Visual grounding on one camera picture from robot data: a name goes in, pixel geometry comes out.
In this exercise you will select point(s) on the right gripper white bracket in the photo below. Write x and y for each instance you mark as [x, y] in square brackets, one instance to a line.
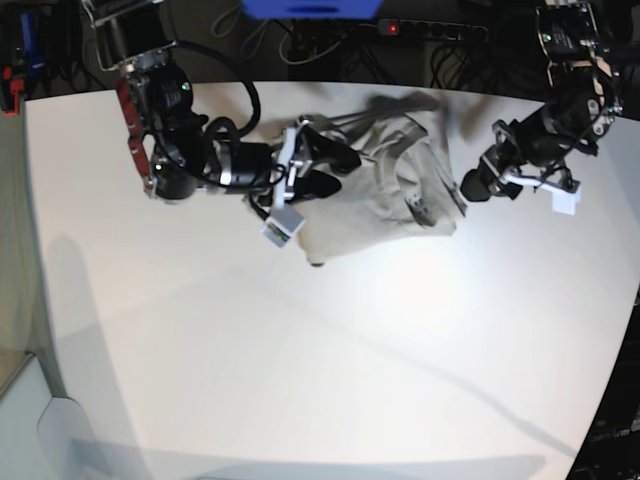
[294, 150]

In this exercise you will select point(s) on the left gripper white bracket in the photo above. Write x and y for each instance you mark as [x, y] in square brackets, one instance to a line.
[516, 162]

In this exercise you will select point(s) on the beige t-shirt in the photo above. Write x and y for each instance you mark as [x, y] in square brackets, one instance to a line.
[403, 188]

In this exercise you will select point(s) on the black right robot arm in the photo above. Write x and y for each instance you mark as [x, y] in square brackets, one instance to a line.
[178, 152]

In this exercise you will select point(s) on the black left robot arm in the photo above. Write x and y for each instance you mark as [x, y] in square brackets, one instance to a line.
[584, 103]

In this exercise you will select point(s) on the black power strip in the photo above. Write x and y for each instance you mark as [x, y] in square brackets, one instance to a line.
[433, 31]

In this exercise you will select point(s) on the blue plastic box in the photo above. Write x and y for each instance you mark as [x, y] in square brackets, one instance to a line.
[311, 9]

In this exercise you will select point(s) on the red black tool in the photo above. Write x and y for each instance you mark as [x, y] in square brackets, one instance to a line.
[12, 88]

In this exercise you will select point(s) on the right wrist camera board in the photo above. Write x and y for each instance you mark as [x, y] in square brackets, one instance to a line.
[281, 226]

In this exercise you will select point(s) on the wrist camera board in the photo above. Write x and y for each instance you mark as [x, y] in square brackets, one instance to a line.
[281, 226]
[563, 202]

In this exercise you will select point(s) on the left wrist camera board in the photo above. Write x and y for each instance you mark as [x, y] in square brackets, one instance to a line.
[563, 202]

